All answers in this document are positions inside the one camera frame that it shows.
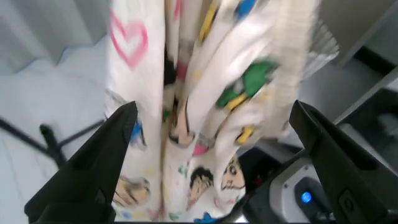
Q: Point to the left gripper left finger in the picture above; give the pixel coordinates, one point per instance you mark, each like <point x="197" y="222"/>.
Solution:
<point x="87" y="180"/>

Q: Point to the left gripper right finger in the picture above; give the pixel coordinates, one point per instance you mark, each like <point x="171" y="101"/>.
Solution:
<point x="351" y="174"/>

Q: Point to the cream printed garment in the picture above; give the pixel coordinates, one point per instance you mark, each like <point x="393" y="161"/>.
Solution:
<point x="155" y="77"/>

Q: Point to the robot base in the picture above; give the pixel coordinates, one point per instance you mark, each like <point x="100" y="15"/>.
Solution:
<point x="286" y="186"/>

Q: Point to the black clothes rack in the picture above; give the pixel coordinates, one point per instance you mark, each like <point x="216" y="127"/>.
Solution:
<point x="51" y="143"/>

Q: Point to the beige partition panel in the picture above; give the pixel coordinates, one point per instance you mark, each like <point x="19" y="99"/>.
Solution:
<point x="348" y="18"/>

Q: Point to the white curtain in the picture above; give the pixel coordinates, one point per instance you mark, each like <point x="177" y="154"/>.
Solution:
<point x="46" y="28"/>

